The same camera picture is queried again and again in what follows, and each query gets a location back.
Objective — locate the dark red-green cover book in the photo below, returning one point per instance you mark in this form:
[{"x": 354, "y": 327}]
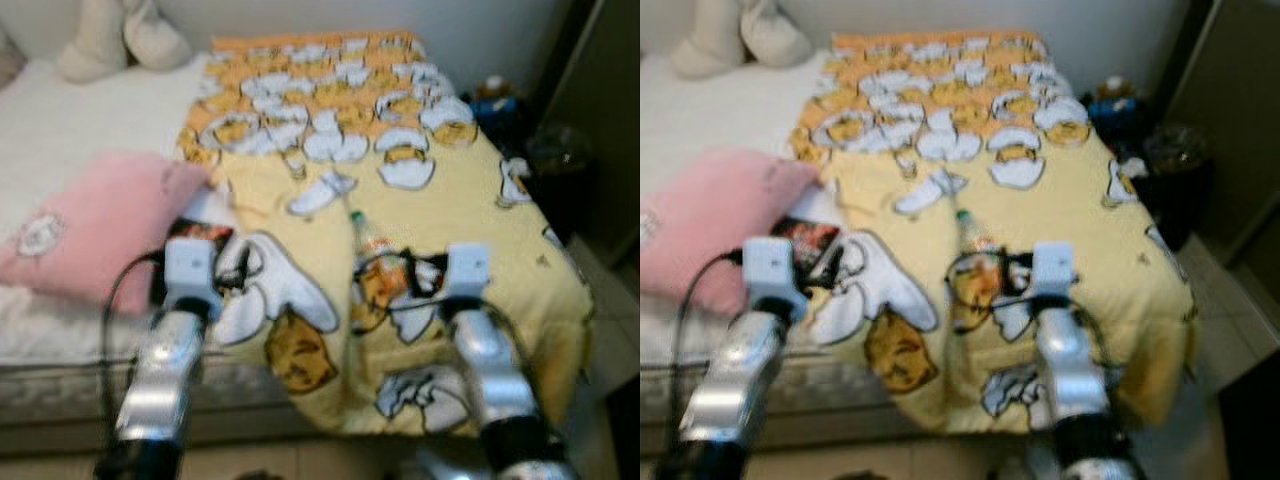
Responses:
[
  {"x": 200, "y": 231},
  {"x": 810, "y": 232}
]

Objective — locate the clear plastic bottle orange label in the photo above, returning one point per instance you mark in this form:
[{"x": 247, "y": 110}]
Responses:
[
  {"x": 972, "y": 240},
  {"x": 368, "y": 240}
]

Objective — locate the yellow egg cartoon print blanket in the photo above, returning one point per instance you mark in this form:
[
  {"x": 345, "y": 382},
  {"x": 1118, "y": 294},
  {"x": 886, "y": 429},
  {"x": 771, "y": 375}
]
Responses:
[
  {"x": 470, "y": 200},
  {"x": 1085, "y": 215}
]

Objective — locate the pink pillow with fist drawing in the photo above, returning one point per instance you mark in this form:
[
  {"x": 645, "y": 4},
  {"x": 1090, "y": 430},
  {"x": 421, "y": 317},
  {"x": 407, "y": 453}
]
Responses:
[
  {"x": 90, "y": 225},
  {"x": 720, "y": 225}
]

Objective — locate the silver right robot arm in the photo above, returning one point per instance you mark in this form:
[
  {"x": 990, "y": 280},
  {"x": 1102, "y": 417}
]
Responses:
[
  {"x": 490, "y": 370},
  {"x": 1070, "y": 370}
]

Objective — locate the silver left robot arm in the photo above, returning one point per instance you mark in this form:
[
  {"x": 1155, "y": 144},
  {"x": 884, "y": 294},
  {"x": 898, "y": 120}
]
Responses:
[
  {"x": 725, "y": 370},
  {"x": 160, "y": 370}
]

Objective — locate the black waste bin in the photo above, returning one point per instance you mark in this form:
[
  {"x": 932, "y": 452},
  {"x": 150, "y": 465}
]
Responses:
[
  {"x": 1175, "y": 185},
  {"x": 555, "y": 180}
]

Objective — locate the blue bottle with pale cap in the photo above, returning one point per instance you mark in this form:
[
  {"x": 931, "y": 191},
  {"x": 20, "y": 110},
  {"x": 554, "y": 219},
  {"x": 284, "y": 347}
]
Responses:
[
  {"x": 495, "y": 110},
  {"x": 1112, "y": 110}
]

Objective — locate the white quilted mattress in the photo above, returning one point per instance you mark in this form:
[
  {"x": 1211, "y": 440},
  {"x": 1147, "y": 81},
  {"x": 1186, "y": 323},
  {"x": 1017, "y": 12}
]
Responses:
[
  {"x": 80, "y": 110},
  {"x": 700, "y": 110}
]

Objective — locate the cream plush toy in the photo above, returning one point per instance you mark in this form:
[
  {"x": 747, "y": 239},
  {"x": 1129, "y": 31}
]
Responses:
[
  {"x": 120, "y": 35},
  {"x": 740, "y": 30}
]

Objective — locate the dark cabinet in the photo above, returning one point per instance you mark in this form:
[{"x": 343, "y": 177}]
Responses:
[
  {"x": 600, "y": 100},
  {"x": 1235, "y": 100}
]

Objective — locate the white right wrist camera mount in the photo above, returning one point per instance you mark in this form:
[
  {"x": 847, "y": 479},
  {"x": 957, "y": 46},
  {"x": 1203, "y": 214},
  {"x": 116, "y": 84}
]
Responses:
[
  {"x": 1052, "y": 272},
  {"x": 468, "y": 272}
]

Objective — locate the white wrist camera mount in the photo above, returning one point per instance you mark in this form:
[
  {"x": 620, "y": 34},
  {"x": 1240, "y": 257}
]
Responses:
[
  {"x": 190, "y": 268},
  {"x": 1052, "y": 272},
  {"x": 468, "y": 272},
  {"x": 772, "y": 266}
]

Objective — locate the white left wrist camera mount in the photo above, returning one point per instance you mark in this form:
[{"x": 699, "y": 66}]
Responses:
[
  {"x": 190, "y": 268},
  {"x": 772, "y": 266}
]

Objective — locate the grey-beige bed frame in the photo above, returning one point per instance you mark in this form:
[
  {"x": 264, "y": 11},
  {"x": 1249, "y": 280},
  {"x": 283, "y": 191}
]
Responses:
[
  {"x": 860, "y": 437},
  {"x": 60, "y": 435}
]

